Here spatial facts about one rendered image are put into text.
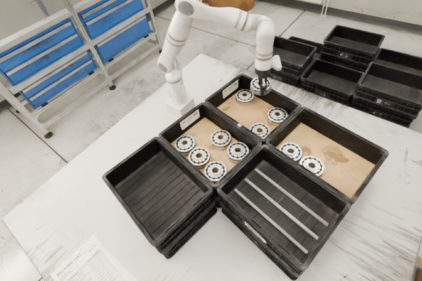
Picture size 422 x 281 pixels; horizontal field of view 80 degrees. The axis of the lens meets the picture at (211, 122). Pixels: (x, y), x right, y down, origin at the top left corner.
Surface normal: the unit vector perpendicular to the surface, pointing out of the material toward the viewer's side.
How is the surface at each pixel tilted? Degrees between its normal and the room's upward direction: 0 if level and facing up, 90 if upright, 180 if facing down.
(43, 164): 0
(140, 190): 0
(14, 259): 0
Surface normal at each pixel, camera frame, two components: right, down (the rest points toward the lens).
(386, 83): -0.11, -0.65
